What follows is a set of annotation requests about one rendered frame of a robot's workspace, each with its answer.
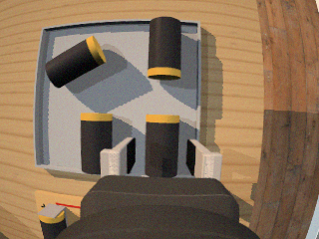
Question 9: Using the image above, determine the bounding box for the black cylinder with yellow end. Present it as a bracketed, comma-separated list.
[148, 17, 181, 80]
[81, 114, 113, 174]
[45, 36, 106, 89]
[145, 115, 179, 177]
[39, 210, 67, 239]

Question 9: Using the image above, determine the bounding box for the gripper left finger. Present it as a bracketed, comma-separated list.
[101, 137, 136, 178]

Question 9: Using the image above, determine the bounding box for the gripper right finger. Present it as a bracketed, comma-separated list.
[186, 139, 222, 181]

